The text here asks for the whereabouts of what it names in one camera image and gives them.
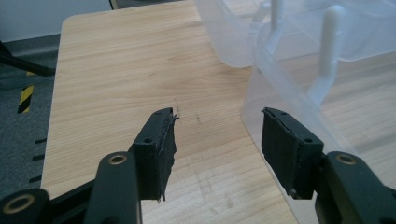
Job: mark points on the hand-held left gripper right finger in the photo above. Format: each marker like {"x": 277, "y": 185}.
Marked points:
{"x": 289, "y": 155}

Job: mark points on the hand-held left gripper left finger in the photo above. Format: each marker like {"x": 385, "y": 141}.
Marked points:
{"x": 152, "y": 161}

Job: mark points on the clear plastic storage box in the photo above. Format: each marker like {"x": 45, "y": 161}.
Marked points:
{"x": 367, "y": 102}

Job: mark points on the black floor tape marks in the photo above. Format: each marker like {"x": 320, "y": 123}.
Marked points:
{"x": 39, "y": 157}

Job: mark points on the yellow black striped floor tape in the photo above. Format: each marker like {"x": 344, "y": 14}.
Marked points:
{"x": 26, "y": 98}

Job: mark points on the black metal stand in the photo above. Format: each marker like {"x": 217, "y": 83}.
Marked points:
{"x": 25, "y": 66}

